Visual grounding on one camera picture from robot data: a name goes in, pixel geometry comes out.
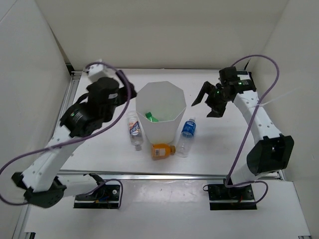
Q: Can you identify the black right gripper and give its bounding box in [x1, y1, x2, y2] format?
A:
[191, 82, 230, 119]

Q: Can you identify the green plastic bottle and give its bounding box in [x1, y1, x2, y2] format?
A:
[145, 112, 174, 122]

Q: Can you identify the clear bottle blue label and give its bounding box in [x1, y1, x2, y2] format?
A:
[176, 117, 196, 157]

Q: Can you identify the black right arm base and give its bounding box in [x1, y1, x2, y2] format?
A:
[203, 184, 257, 211]

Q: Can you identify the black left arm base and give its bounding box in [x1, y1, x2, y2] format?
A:
[73, 173, 124, 210]

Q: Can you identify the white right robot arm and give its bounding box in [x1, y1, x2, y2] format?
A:
[193, 66, 294, 199]

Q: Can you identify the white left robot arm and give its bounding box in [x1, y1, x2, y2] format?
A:
[11, 75, 137, 209]

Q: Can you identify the white octagonal bin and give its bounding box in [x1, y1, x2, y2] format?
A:
[136, 81, 186, 144]

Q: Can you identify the clear bottle red-blue label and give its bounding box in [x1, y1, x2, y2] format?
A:
[127, 111, 144, 151]

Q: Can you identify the white zip tie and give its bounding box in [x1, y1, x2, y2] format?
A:
[255, 87, 299, 107]

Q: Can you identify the orange juice bottle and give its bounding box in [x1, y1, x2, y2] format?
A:
[152, 143, 176, 160]

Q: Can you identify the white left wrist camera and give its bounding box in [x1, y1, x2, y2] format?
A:
[84, 64, 108, 83]

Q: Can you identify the aluminium table rail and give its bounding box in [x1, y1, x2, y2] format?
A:
[59, 170, 285, 180]

